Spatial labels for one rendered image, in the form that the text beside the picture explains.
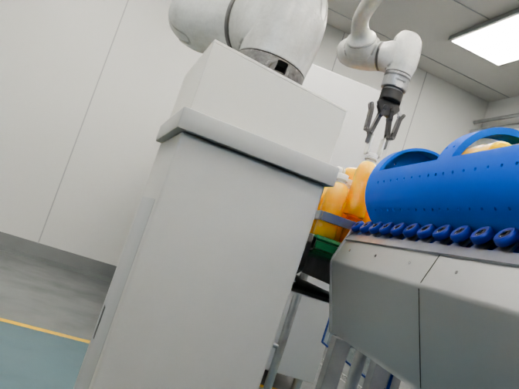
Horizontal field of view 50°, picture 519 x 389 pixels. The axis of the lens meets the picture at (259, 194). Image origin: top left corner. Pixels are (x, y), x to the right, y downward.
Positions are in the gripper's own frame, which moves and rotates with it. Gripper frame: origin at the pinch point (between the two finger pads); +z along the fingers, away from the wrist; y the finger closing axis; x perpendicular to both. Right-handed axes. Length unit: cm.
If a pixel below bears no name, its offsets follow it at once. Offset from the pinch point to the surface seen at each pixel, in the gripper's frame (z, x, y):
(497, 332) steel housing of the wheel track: 45, -96, -4
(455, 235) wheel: 30, -73, -3
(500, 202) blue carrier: 23, -85, -4
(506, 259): 33, -91, -3
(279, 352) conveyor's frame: 97, 132, 29
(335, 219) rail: 28.1, -4.5, -6.6
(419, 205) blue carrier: 23, -54, -4
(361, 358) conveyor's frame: 71, 24, 29
